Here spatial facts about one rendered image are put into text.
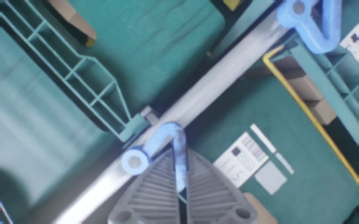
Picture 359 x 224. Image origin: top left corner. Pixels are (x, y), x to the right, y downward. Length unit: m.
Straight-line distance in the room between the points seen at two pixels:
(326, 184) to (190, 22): 0.38
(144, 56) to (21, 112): 0.23
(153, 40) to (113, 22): 0.07
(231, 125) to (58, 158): 0.30
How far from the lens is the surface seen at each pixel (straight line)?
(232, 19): 0.59
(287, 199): 0.34
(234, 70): 0.20
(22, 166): 0.36
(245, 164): 0.26
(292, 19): 0.23
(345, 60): 0.33
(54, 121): 0.30
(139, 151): 0.18
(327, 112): 0.49
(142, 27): 0.25
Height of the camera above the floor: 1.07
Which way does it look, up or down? 3 degrees up
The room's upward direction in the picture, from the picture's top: 133 degrees counter-clockwise
